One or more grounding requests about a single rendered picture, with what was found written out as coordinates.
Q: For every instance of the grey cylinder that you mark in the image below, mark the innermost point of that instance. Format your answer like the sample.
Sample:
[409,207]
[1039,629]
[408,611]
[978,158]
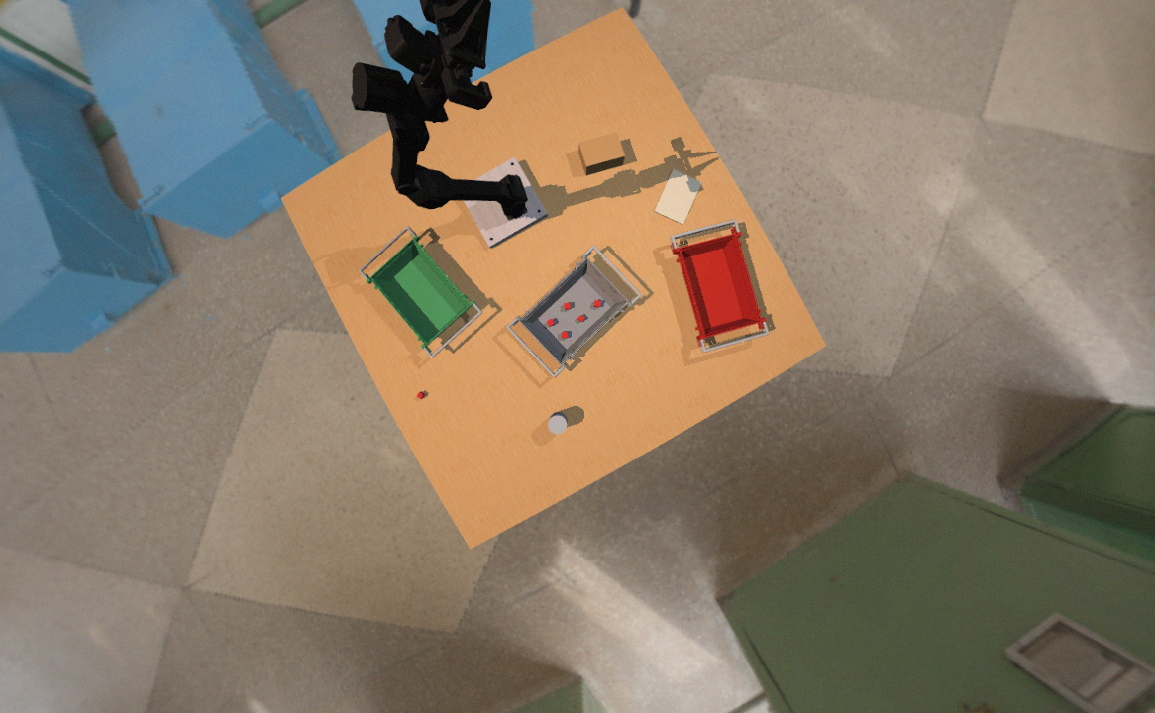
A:
[557,423]

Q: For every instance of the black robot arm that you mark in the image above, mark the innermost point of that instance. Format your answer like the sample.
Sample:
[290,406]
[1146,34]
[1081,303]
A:
[407,108]

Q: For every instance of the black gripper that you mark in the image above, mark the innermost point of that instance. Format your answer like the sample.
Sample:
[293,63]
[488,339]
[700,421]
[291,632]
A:
[460,46]

